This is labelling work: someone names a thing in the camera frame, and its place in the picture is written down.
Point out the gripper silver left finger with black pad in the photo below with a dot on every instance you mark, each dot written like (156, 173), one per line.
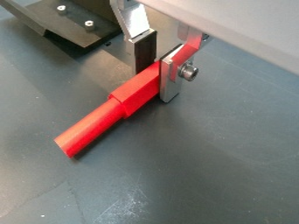
(139, 35)

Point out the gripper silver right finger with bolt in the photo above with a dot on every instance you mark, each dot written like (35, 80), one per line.
(176, 67)

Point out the red peg object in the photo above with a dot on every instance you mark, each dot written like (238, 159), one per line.
(123, 102)

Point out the right bracket screw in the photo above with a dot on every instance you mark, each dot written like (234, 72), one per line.
(89, 25)

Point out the bracket screw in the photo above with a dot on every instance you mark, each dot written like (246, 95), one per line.
(61, 9)
(89, 25)

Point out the left bracket screw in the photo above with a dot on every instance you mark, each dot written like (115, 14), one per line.
(61, 9)

